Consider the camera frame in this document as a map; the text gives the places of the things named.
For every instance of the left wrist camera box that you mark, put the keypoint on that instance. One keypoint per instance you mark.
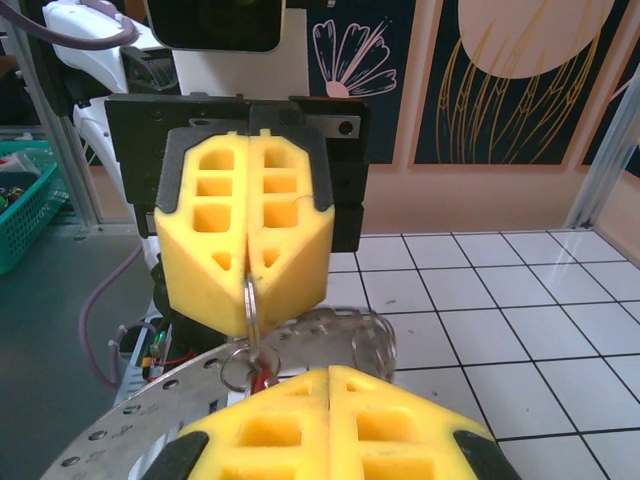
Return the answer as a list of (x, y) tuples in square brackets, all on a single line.
[(215, 25)]

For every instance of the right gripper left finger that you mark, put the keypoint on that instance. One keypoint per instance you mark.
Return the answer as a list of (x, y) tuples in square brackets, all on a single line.
[(270, 435)]

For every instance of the green plastic basket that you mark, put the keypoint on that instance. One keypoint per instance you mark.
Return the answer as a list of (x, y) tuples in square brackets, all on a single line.
[(30, 220)]

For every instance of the key with red tag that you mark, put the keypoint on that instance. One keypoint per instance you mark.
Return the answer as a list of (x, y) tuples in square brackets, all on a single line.
[(261, 380)]

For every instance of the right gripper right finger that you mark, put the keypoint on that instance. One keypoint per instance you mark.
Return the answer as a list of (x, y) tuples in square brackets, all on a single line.
[(395, 435)]

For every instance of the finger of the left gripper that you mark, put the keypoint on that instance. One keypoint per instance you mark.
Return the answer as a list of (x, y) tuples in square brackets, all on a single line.
[(190, 265), (300, 260)]

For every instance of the aluminium frame post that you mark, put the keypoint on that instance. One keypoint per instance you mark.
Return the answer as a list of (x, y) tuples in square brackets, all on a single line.
[(60, 150)]

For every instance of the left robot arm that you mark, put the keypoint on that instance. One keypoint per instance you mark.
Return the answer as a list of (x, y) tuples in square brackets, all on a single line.
[(95, 55)]

